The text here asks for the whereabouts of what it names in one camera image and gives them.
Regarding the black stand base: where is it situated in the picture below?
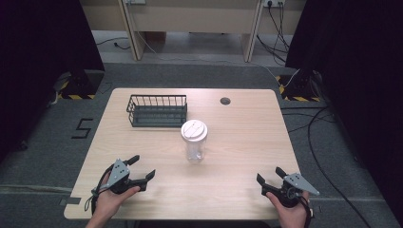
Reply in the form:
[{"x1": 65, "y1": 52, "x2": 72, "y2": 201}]
[
  {"x1": 57, "y1": 69, "x2": 106, "y2": 101},
  {"x1": 277, "y1": 69, "x2": 321, "y2": 103}
]

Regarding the clear cup with white lid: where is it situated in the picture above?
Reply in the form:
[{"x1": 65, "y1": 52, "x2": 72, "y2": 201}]
[{"x1": 180, "y1": 119, "x2": 209, "y2": 163}]

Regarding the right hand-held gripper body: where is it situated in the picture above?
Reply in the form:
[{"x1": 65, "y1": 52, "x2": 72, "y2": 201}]
[{"x1": 260, "y1": 172, "x2": 320, "y2": 209}]

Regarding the person's right hand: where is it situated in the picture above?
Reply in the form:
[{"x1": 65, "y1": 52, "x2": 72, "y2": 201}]
[{"x1": 265, "y1": 190, "x2": 311, "y2": 228}]

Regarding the person's left hand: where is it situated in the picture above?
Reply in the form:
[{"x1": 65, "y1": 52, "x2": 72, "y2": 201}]
[{"x1": 93, "y1": 172, "x2": 141, "y2": 222}]

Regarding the white wall socket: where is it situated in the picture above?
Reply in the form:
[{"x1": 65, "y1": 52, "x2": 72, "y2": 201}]
[{"x1": 263, "y1": 0, "x2": 286, "y2": 8}]

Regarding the black curtain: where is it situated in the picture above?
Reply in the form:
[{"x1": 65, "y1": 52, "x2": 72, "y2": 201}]
[
  {"x1": 0, "y1": 0, "x2": 106, "y2": 162},
  {"x1": 284, "y1": 0, "x2": 403, "y2": 219}
]

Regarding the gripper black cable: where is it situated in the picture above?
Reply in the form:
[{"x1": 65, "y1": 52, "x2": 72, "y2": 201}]
[
  {"x1": 84, "y1": 167, "x2": 119, "y2": 217},
  {"x1": 297, "y1": 195, "x2": 316, "y2": 228}
]

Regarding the beige wooden desk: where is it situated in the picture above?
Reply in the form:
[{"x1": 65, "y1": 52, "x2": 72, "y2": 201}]
[{"x1": 79, "y1": 0, "x2": 308, "y2": 64}]

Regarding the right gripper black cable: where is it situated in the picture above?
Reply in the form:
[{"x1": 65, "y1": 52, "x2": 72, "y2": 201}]
[{"x1": 297, "y1": 195, "x2": 316, "y2": 228}]

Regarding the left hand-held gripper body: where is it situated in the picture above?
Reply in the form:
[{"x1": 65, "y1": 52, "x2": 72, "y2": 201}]
[{"x1": 104, "y1": 158, "x2": 147, "y2": 195}]

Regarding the bundle of black wall cables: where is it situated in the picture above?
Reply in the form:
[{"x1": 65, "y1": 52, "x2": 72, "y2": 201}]
[{"x1": 256, "y1": 1, "x2": 291, "y2": 67}]

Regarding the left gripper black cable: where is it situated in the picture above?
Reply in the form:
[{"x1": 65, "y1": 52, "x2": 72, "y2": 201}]
[{"x1": 84, "y1": 167, "x2": 119, "y2": 217}]

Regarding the dark wire basket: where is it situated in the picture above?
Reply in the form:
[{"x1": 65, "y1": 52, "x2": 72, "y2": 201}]
[{"x1": 125, "y1": 94, "x2": 188, "y2": 128}]

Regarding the black floor cable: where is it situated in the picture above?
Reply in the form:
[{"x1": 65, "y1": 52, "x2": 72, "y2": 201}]
[
  {"x1": 280, "y1": 105, "x2": 373, "y2": 228},
  {"x1": 95, "y1": 37, "x2": 131, "y2": 51}
]

